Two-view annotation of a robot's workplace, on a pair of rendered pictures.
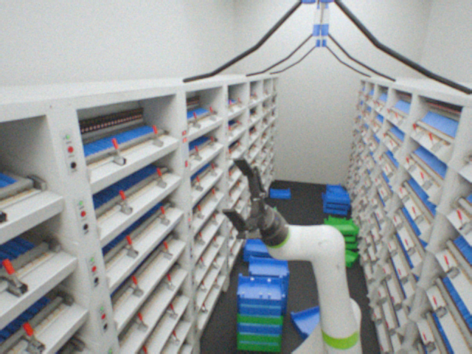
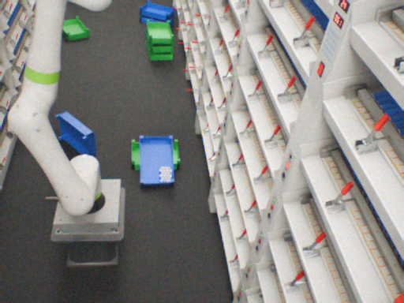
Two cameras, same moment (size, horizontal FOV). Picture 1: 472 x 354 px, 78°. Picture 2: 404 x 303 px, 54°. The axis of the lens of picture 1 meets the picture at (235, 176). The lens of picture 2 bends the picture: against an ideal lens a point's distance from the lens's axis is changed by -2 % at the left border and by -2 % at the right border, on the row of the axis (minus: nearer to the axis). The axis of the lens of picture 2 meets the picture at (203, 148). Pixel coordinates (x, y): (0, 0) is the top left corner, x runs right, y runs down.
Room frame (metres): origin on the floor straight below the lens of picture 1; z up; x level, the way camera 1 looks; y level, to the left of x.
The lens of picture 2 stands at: (2.07, -0.38, 1.83)
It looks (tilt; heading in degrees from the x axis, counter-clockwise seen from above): 42 degrees down; 151
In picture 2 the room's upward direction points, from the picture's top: 9 degrees clockwise
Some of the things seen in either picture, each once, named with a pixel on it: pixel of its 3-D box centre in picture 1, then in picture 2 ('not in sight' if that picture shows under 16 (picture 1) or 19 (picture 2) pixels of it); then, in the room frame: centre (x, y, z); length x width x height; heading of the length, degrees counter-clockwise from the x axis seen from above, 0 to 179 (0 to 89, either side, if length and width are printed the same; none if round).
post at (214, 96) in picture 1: (214, 196); not in sight; (2.14, 0.17, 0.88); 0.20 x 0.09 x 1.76; 75
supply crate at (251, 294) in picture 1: (260, 289); not in sight; (1.59, -0.17, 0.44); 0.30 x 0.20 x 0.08; 86
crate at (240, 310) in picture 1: (259, 299); not in sight; (1.59, -0.17, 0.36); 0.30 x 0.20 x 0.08; 86
